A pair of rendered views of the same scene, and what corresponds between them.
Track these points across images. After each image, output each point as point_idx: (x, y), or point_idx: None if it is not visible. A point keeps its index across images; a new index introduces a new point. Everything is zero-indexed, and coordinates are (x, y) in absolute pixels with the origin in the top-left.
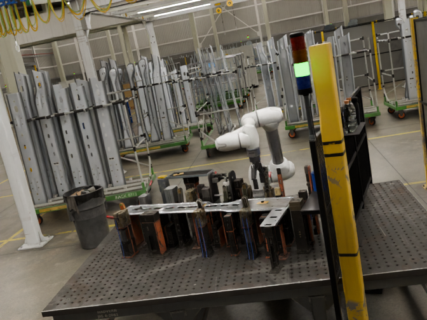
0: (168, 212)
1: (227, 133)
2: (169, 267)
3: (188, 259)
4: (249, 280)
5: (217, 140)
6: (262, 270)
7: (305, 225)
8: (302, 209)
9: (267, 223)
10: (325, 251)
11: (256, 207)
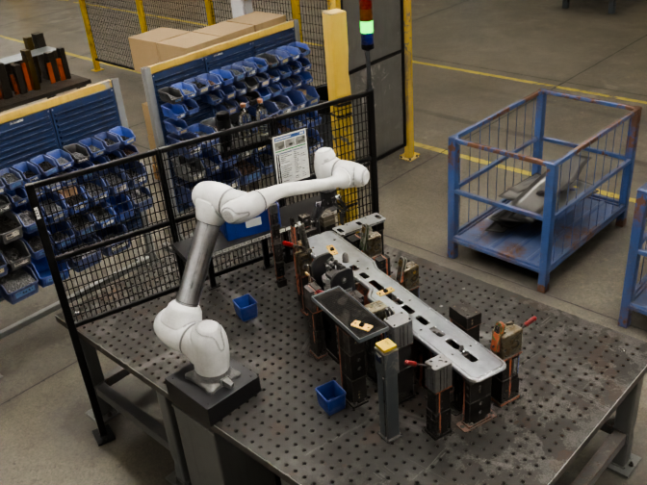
0: (434, 310)
1: (346, 165)
2: None
3: (437, 331)
4: None
5: (365, 167)
6: (391, 269)
7: None
8: (336, 208)
9: (375, 218)
10: None
11: (349, 246)
